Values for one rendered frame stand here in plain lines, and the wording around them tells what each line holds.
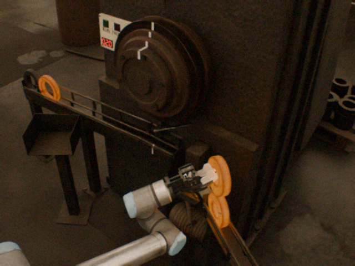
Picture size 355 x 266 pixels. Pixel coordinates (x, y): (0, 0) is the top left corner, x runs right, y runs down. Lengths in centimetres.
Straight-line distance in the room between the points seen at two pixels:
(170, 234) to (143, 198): 17
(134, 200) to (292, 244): 134
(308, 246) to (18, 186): 202
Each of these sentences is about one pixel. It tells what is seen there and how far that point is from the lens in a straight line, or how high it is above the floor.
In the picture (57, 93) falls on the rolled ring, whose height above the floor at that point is 68.
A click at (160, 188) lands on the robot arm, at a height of 92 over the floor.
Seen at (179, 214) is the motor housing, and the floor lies 52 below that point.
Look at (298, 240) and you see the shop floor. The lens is 246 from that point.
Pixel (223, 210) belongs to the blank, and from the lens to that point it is 149.
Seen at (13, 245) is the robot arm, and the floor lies 95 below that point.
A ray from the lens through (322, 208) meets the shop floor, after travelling 269.
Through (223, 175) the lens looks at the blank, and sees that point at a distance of 133.
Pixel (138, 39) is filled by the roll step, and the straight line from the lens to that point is 153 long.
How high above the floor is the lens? 189
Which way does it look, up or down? 38 degrees down
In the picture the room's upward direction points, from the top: 3 degrees clockwise
